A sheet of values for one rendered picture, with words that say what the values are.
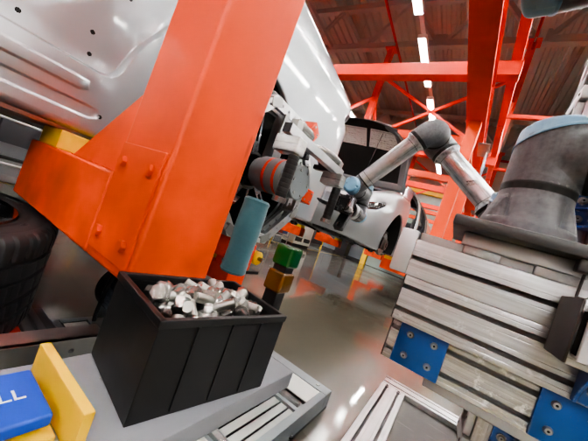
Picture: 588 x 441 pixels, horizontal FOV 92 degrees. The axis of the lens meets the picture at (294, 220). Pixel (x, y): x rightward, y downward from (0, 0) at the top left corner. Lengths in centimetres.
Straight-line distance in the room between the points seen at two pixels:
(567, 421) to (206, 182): 71
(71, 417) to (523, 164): 73
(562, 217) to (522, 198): 6
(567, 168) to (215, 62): 62
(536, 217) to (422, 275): 21
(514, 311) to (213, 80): 63
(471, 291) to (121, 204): 63
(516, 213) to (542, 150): 12
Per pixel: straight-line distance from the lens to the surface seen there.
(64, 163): 85
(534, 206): 64
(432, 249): 61
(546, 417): 69
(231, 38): 57
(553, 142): 69
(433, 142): 131
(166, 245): 53
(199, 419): 42
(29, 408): 37
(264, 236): 119
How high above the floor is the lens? 70
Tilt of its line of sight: 1 degrees up
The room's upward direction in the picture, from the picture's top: 20 degrees clockwise
